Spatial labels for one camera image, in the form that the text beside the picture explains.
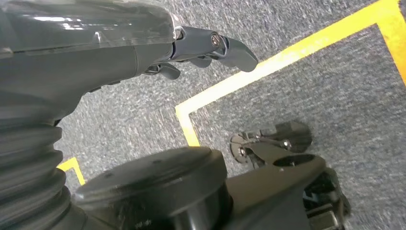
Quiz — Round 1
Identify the black robot left leg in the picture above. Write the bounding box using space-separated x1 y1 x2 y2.
73 120 351 230

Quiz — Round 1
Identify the yellow floor tape square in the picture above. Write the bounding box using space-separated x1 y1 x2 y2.
175 0 406 147
57 157 86 186

